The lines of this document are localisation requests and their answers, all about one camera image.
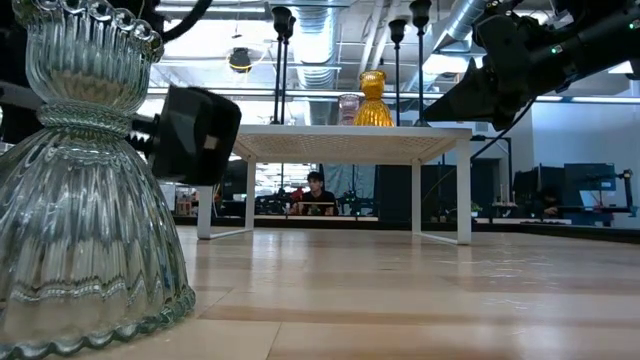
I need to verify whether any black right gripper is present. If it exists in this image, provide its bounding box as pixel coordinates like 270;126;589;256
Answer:
424;0;569;132

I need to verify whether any amber ribbed glass candle holder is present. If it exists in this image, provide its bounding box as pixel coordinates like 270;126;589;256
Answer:
353;69;396;127

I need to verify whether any pink ribbed glass candle holder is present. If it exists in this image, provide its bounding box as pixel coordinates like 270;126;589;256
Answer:
337;93;361;126

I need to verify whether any clear ribbed glass candle holder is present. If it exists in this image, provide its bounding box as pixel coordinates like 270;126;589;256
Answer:
0;0;197;360

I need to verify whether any long ceiling light strip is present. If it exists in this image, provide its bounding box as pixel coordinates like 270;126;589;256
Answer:
144;85;640;105

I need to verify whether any person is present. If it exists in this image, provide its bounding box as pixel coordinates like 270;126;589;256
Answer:
292;170;340;217
536;186;562;219

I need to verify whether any white perforated riser shelf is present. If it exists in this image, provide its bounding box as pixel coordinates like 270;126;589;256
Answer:
196;124;474;246

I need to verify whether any dark computer monitor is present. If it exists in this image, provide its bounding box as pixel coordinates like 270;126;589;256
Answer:
563;162;618;195

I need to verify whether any blue grey cloth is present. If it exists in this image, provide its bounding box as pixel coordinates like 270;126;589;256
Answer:
322;163;377;200

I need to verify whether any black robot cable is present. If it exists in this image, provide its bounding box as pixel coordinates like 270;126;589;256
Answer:
422;99;536;201

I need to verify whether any silver spiral ceiling duct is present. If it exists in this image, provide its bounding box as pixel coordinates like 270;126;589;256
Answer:
404;0;489;92
292;2;342;126

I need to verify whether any black ceiling device yellow cable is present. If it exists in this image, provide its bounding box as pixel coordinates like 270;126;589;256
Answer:
227;46;255;74

